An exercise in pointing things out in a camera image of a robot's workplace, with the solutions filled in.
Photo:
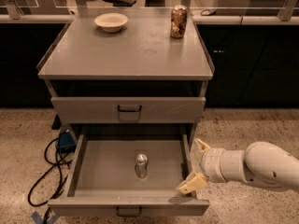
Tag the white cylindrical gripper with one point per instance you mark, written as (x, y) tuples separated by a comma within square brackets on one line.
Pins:
[(211, 162)]

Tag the silver redbull can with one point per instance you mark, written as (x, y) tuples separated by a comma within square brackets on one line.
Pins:
[(141, 165)]

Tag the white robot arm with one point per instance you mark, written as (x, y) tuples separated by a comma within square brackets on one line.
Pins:
[(261, 165)]

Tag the open grey middle drawer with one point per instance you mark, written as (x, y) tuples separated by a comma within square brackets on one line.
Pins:
[(102, 180)]

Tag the grey metal drawer cabinet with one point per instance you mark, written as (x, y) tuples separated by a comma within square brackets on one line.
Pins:
[(140, 60)]

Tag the closed grey top drawer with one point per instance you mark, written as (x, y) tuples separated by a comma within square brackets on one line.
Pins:
[(129, 109)]

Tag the gold patterned soda can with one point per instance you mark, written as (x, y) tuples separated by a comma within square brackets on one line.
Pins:
[(178, 21)]

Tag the blue power adapter box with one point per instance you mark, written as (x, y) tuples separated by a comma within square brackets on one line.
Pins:
[(65, 142)]

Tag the blue tape floor marker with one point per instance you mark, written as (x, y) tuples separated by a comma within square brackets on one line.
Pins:
[(38, 219)]

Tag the white paper bowl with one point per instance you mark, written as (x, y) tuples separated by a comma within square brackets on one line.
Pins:
[(111, 22)]

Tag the black office chair seat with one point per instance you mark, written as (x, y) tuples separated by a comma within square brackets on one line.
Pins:
[(121, 3)]

